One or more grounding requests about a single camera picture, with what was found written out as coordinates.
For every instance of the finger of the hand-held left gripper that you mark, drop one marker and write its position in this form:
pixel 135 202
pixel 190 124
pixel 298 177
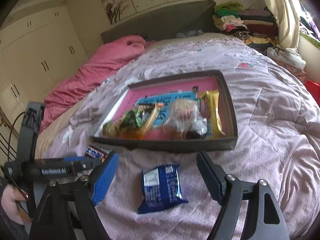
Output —
pixel 90 165
pixel 75 159

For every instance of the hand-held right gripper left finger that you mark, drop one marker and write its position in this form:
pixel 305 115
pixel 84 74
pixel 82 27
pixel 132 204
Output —
pixel 105 180

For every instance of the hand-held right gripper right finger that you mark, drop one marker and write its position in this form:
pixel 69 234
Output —
pixel 210 177

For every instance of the black chocolate bar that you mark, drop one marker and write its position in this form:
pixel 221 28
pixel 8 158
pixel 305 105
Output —
pixel 96 152

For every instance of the small clear cake packet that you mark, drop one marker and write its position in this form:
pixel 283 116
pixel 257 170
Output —
pixel 111 128

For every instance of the small dark candy packet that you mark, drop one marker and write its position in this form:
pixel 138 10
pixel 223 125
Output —
pixel 193 135

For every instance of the dark cardboard box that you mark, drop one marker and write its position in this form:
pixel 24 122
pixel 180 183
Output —
pixel 175 146

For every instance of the blue snack packet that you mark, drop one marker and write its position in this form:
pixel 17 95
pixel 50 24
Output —
pixel 162 190

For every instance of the green snack packet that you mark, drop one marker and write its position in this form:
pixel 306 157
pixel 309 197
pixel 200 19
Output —
pixel 133 120

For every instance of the yellow wafer bar packet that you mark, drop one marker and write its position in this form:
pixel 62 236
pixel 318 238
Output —
pixel 213 112

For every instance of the clear pastry packet green label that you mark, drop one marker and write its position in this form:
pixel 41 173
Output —
pixel 185 115

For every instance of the orange rice cracker packet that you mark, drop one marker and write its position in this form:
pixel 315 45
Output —
pixel 151 120

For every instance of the person's left hand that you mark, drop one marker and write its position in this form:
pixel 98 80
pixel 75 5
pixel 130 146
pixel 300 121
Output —
pixel 11 200

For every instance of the beige bed sheet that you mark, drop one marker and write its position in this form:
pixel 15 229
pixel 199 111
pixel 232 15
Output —
pixel 57 125

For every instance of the pink quilt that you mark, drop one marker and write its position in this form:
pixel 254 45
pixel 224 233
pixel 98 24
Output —
pixel 87 80

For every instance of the pink book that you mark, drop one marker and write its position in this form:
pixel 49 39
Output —
pixel 150 90

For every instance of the cream wardrobe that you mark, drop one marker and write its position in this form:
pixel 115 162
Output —
pixel 37 55

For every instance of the pink floral cloth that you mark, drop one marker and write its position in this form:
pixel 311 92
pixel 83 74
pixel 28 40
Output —
pixel 297 73

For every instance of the red plastic bag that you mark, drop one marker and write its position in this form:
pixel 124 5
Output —
pixel 313 88

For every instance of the dark patterned cloth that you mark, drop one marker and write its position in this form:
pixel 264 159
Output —
pixel 190 33

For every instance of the grey headboard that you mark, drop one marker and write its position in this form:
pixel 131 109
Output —
pixel 162 22

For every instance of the pile of folded clothes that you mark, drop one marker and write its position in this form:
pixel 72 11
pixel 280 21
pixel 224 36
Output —
pixel 250 22

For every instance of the green windowsill cloth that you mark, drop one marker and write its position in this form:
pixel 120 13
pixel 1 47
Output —
pixel 312 37

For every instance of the cream curtain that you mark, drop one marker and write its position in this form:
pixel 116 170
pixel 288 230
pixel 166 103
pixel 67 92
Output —
pixel 285 17

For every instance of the clothes on windowsill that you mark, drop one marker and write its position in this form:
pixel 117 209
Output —
pixel 310 25

